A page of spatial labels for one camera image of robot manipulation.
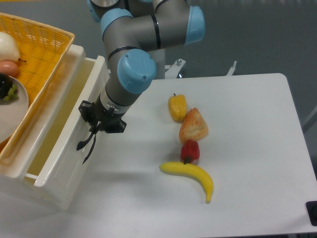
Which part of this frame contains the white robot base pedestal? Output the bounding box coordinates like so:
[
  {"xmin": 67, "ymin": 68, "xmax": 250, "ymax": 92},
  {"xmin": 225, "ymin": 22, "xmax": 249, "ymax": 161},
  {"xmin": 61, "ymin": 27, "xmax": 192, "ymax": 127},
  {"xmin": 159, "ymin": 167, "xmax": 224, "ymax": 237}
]
[{"xmin": 149, "ymin": 49, "xmax": 165, "ymax": 79}]

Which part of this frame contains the croissant bread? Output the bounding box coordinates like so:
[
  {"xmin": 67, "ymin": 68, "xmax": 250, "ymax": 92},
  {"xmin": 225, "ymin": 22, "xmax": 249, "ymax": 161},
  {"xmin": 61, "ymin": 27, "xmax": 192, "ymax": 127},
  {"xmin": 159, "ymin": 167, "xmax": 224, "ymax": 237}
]
[{"xmin": 179, "ymin": 108, "xmax": 209, "ymax": 145}]

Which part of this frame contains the yellow bell pepper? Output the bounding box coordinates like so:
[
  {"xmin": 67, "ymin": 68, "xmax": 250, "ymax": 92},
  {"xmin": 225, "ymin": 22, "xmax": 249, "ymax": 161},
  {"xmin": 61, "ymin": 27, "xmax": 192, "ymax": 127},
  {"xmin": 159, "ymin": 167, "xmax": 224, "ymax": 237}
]
[{"xmin": 168, "ymin": 94, "xmax": 187, "ymax": 122}]

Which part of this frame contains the dark grapes bunch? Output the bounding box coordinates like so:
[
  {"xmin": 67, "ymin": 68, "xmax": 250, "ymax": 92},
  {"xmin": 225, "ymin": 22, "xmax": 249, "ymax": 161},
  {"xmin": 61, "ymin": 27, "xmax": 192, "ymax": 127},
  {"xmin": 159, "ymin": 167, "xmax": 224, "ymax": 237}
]
[{"xmin": 0, "ymin": 73, "xmax": 18, "ymax": 102}]

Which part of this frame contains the white plate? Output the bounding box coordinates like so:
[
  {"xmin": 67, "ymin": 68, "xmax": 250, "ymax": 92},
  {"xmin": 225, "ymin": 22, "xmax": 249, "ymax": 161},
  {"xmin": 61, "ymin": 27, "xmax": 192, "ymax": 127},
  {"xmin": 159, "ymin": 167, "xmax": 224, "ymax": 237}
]
[{"xmin": 0, "ymin": 77, "xmax": 29, "ymax": 143}]

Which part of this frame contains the pink sausage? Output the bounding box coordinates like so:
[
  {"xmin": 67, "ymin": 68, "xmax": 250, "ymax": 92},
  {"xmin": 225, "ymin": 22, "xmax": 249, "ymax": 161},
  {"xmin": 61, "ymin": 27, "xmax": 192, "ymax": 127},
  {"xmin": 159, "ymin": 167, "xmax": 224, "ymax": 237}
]
[{"xmin": 0, "ymin": 60, "xmax": 19, "ymax": 77}]

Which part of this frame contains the red bell pepper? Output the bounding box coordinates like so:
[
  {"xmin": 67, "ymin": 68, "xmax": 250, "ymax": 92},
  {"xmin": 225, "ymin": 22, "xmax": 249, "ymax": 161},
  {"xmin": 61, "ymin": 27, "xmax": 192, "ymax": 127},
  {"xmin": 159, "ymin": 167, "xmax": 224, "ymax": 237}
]
[{"xmin": 180, "ymin": 140, "xmax": 200, "ymax": 164}]

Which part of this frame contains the white pear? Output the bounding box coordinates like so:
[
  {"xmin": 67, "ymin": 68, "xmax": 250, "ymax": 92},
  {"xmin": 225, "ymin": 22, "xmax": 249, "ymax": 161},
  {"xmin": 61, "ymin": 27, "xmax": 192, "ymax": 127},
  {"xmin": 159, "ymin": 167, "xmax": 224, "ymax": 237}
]
[{"xmin": 0, "ymin": 32, "xmax": 27, "ymax": 62}]

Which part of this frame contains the yellow woven basket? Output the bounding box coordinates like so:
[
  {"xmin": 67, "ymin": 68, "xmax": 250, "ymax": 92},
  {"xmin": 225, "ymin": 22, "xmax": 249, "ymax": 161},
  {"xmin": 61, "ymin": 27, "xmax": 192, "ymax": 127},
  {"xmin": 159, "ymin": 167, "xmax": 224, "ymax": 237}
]
[{"xmin": 0, "ymin": 13, "xmax": 75, "ymax": 165}]

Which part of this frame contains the white metal frame bracket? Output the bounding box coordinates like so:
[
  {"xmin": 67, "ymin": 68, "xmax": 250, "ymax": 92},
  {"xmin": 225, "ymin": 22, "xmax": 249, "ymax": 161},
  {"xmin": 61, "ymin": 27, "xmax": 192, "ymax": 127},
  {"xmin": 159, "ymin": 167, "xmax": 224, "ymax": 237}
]
[{"xmin": 107, "ymin": 58, "xmax": 238, "ymax": 81}]

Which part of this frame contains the white drawer cabinet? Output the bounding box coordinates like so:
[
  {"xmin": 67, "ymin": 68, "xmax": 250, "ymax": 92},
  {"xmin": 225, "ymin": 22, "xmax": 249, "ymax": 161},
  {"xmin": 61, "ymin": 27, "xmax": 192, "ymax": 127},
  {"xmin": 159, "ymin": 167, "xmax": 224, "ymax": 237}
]
[{"xmin": 0, "ymin": 44, "xmax": 110, "ymax": 212}]

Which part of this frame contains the yellow banana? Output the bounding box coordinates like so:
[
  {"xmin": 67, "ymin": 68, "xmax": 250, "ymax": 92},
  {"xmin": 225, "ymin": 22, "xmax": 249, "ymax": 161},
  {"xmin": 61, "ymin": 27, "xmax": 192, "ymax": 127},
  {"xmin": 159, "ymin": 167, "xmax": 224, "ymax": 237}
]
[{"xmin": 159, "ymin": 162, "xmax": 214, "ymax": 203}]

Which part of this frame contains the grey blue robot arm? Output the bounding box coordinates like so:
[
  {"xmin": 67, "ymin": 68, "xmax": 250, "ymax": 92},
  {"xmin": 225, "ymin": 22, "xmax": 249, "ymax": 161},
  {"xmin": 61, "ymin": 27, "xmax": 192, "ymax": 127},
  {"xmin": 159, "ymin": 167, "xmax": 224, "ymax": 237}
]
[{"xmin": 79, "ymin": 0, "xmax": 206, "ymax": 134}]

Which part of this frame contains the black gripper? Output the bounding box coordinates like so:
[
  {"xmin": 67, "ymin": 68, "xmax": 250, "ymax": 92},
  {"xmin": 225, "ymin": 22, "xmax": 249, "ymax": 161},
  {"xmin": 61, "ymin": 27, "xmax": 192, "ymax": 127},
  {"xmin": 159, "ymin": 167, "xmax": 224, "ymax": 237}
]
[{"xmin": 78, "ymin": 100, "xmax": 127, "ymax": 133}]

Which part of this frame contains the black device at edge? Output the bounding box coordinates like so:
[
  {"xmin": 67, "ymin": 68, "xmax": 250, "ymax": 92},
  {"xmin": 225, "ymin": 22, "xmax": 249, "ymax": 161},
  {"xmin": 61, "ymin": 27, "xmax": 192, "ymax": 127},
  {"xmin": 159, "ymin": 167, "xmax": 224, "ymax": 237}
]
[{"xmin": 306, "ymin": 201, "xmax": 317, "ymax": 227}]

